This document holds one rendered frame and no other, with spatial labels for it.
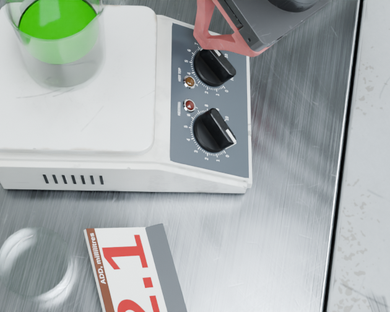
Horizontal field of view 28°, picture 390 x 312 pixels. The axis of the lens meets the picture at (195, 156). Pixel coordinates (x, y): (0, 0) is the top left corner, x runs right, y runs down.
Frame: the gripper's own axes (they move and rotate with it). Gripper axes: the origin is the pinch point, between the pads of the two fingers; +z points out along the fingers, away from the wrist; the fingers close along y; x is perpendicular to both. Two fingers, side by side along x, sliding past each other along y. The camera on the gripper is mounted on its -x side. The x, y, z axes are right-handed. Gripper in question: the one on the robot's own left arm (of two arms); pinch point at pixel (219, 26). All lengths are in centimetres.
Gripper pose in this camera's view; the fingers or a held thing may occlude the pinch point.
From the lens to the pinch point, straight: 60.1
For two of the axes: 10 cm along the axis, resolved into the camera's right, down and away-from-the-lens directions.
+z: -4.5, 2.5, 8.5
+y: -6.8, 5.3, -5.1
